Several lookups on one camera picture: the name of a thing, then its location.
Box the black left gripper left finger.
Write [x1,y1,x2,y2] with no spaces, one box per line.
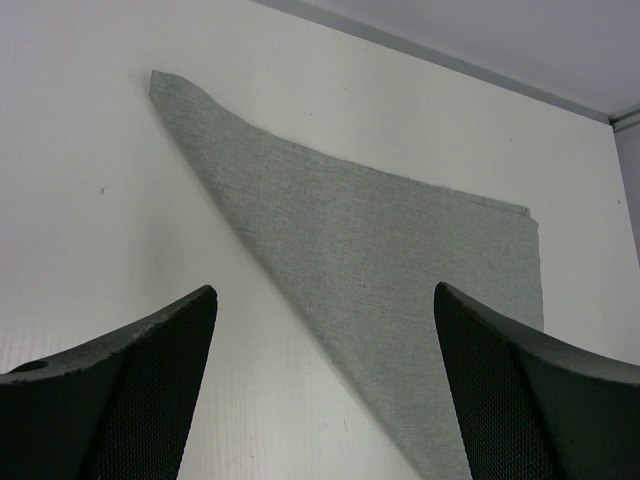
[1,285,218,479]

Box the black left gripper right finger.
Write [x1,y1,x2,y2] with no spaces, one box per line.
[434,282,639,479]

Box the grey cloth napkin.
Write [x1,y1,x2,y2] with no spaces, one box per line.
[149,71,544,479]

